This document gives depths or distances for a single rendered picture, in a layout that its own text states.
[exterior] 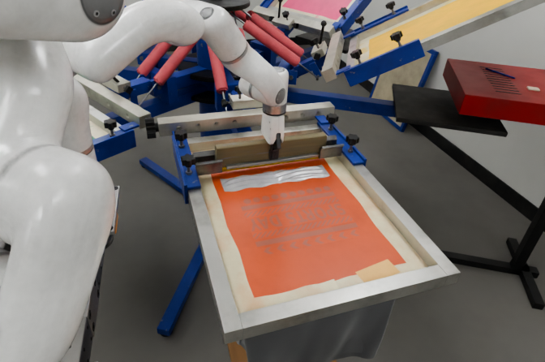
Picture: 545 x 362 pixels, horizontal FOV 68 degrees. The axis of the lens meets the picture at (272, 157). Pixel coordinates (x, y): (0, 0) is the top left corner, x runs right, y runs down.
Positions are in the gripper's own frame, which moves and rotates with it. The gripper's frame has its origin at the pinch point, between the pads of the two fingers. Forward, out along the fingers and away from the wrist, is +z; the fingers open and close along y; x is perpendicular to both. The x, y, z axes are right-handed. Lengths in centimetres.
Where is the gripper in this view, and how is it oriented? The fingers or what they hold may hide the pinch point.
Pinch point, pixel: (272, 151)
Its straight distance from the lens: 135.7
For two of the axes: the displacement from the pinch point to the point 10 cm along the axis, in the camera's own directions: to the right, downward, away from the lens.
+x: 9.5, -1.4, 2.9
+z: -0.5, 8.3, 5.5
